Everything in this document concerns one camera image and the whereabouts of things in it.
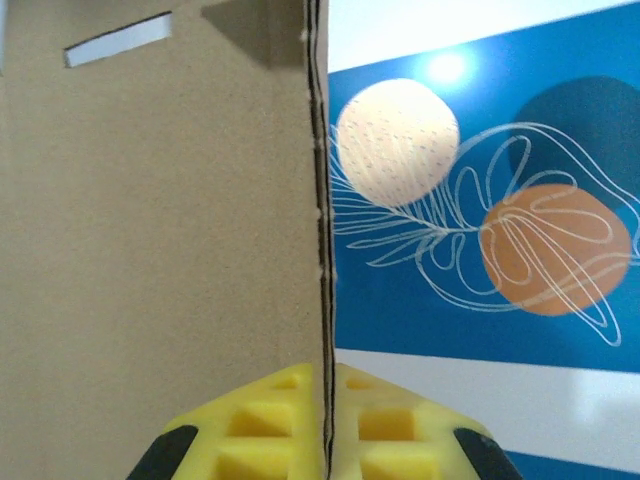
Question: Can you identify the blue floral wall panel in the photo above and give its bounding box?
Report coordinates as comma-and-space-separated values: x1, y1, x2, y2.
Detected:
499, 446, 640, 480
327, 4, 640, 374

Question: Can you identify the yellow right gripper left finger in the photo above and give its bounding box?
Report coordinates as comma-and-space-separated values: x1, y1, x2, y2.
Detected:
130, 363, 321, 480

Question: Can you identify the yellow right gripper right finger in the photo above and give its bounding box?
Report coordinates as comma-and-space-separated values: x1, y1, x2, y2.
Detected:
333, 363, 524, 480

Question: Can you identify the brown cardboard box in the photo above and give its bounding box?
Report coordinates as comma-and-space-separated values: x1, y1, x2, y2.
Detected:
0, 0, 337, 480

